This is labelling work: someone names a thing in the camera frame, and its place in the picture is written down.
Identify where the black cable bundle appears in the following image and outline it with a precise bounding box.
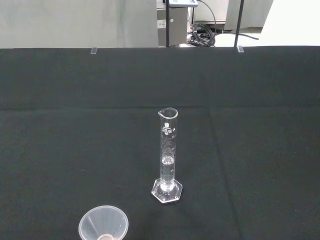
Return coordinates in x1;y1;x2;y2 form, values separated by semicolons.
187;23;216;48

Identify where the grey metal cabinet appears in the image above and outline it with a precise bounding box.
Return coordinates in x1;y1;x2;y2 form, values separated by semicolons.
156;6;189;48

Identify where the clear plastic funnel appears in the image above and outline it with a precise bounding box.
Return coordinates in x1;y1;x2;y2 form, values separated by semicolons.
78;205;129;240

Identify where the blue-grey device box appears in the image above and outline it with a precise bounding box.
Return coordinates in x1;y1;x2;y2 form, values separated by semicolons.
168;0;200;8

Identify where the black bench cloth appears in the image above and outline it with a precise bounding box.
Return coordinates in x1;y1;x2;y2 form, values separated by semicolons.
0;45;320;240

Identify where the black curved cable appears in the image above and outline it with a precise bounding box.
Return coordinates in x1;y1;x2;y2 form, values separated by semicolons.
198;0;218;28

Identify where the black straight cable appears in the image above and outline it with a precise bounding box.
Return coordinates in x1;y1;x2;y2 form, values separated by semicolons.
214;29;260;41

